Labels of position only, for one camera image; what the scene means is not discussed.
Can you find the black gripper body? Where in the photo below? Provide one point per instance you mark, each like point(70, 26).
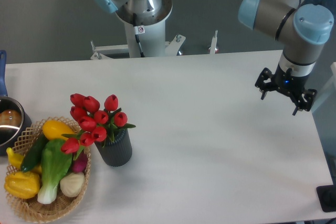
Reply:
point(288, 84)

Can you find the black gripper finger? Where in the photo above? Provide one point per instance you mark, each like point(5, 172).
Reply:
point(265, 82)
point(303, 99)

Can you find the dark grey ribbed vase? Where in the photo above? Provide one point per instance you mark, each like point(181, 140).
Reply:
point(118, 152)

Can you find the red tulip bouquet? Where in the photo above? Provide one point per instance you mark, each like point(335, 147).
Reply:
point(96, 125)

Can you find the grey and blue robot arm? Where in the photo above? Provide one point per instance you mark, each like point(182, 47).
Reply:
point(303, 30)

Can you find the black device at table edge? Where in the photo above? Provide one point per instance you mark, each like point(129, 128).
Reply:
point(326, 195)

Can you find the purple radish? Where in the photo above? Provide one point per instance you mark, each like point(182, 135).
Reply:
point(80, 164)

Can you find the yellow squash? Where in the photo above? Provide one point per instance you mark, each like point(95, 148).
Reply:
point(53, 129)

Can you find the white garlic bulb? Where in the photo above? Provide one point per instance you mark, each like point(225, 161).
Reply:
point(71, 184)

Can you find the green bok choy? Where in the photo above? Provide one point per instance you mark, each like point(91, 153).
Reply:
point(55, 164)

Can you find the green cucumber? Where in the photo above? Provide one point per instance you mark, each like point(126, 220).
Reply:
point(34, 154)

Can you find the small yellow gourd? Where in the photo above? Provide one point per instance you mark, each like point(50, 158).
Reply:
point(14, 157)

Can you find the yellow bell pepper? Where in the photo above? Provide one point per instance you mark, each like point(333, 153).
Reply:
point(22, 185)

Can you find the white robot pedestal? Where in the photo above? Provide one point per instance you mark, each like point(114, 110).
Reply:
point(145, 29)

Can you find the blue handled steel pot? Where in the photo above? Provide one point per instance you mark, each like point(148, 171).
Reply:
point(14, 119)

